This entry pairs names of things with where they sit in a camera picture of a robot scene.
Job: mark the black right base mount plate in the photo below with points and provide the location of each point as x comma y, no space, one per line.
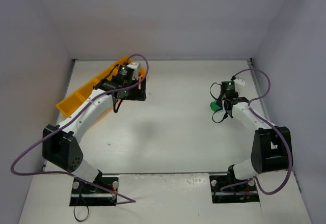
241,193

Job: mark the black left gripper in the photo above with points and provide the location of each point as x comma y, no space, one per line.
137,94

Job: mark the yellow four-compartment sorting tray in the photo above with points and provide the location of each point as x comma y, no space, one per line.
71,103

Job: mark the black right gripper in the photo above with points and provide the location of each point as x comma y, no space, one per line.
226,104

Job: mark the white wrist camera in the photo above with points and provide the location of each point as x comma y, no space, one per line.
239,84
135,66

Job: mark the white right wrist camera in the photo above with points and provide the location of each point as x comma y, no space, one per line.
239,84

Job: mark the green rounded lego piece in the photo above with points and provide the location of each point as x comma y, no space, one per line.
214,106

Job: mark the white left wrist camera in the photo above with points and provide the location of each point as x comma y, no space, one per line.
135,66

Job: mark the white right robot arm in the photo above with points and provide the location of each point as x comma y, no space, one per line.
271,147

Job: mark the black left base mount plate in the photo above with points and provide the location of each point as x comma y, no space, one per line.
83,194

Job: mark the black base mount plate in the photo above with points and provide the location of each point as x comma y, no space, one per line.
241,193
83,194

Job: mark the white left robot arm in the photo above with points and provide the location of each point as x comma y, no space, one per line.
61,145

